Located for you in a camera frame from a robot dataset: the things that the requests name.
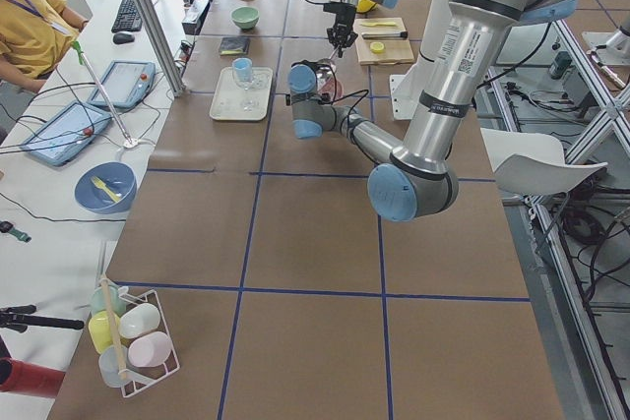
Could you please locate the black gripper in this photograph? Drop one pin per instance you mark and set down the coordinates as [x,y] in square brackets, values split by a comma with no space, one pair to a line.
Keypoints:
[343,19]

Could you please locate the steel ice scoop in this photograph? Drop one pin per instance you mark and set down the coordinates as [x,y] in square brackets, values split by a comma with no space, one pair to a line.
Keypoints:
[326,74]

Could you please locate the blue plastic cup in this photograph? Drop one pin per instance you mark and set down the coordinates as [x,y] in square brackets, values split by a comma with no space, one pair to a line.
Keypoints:
[242,72]

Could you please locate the halved lemon slice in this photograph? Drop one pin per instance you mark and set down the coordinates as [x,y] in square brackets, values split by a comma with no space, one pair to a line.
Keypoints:
[377,47]

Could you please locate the yellow lemon upper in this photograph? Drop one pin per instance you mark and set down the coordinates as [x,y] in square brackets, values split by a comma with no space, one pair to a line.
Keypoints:
[365,6]

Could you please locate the yellow plastic knife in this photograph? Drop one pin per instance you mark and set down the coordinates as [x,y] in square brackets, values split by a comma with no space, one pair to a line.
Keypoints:
[389,24]

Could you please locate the clear wine glass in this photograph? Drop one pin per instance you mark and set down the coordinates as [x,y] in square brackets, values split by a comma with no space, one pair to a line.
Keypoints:
[250,100]

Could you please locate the green ceramic bowl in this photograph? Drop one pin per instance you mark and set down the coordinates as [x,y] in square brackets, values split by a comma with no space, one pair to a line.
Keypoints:
[245,17]

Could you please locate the grey folded cloth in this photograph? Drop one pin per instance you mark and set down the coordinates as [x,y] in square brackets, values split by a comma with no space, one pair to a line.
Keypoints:
[234,45]

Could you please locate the cream serving tray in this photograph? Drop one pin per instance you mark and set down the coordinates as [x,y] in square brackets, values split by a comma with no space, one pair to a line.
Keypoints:
[226,103]

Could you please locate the black keyboard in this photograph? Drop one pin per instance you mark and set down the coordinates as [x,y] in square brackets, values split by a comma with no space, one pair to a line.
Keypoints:
[128,18]

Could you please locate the far teach pendant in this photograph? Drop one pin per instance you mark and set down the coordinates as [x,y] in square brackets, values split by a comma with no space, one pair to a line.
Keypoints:
[128,82]

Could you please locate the teach pendant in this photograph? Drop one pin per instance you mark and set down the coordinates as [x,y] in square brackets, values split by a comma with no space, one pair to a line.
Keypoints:
[128,82]
[66,134]

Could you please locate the black computer mouse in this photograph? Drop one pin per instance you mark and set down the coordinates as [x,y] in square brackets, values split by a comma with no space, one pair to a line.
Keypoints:
[123,37]

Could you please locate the blue bowl on desk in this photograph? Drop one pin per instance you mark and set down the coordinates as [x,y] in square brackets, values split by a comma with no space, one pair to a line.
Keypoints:
[108,188]

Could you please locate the near teach pendant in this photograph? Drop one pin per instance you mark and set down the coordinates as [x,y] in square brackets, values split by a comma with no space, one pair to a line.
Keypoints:
[66,134]

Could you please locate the person in yellow shirt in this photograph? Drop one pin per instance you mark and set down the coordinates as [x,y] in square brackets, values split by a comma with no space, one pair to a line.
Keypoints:
[35,36]

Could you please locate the red cylinder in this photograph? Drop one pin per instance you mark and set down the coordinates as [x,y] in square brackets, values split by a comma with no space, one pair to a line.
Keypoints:
[29,379]

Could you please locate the aluminium frame post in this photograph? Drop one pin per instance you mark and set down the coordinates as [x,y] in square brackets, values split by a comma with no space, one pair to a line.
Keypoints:
[160,46]

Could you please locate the white wire cup rack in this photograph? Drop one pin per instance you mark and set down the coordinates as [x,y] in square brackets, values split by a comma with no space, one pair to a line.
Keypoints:
[131,338]

